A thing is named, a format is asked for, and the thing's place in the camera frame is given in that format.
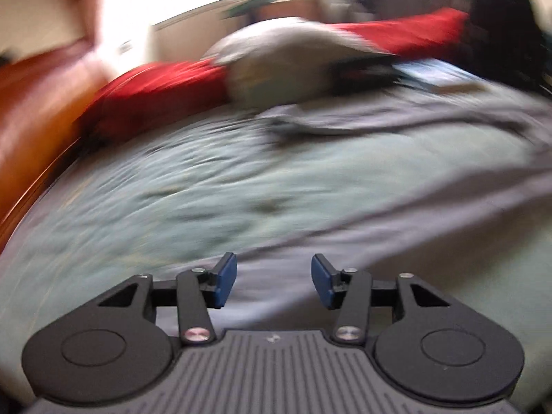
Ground red quilt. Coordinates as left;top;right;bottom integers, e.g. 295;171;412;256
80;9;472;143

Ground black backpack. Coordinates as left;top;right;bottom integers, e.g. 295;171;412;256
469;0;549;96

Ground black pouch with red print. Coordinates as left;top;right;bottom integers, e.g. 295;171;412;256
328;58;406;96

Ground thick paperback book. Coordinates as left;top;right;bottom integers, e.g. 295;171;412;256
397;60;480;94

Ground wooden headboard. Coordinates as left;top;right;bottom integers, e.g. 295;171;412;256
0;39;114;251

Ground grey pillow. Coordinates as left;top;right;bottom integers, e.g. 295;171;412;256
203;17;389;109

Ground grey pants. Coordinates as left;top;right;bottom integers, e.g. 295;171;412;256
179;82;552;341

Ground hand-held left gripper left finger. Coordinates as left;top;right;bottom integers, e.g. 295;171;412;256
99;254;238;346

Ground green plaid blanket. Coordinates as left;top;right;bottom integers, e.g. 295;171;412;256
0;103;552;397

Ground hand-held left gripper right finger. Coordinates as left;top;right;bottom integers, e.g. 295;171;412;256
311;254;451;346

